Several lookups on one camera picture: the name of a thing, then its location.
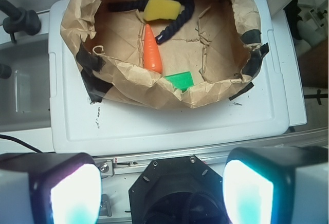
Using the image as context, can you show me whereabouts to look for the crumpled brown paper bag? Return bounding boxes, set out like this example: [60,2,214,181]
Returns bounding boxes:
[60,0,269,109]

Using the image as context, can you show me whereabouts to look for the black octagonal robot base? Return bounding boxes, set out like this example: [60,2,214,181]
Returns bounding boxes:
[129,155,230,223]

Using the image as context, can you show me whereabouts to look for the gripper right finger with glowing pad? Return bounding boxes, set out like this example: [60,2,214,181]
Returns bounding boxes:
[223,146,328,223]

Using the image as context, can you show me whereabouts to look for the orange plastic carrot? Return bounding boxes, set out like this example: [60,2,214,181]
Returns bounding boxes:
[143,24,162,74]

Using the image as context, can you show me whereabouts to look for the black clamp knob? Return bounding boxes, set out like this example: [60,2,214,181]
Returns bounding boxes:
[1,0,42,44]

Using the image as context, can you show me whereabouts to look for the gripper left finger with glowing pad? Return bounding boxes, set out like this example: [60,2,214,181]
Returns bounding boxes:
[1,153,102,223]

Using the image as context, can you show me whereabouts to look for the yellow sponge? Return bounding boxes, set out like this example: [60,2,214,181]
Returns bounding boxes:
[143,0,181,22]

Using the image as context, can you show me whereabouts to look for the white plastic bin lid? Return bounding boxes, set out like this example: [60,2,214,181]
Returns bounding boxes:
[48,0,289,156]

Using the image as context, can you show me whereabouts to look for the green plastic block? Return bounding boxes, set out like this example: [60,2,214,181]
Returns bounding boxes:
[165,71,194,91]

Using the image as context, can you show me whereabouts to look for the dark blue rope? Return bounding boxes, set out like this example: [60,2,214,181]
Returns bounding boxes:
[107,0,195,45]

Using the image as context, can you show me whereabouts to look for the black cable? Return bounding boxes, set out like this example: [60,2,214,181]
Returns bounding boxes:
[0,134,44,154]

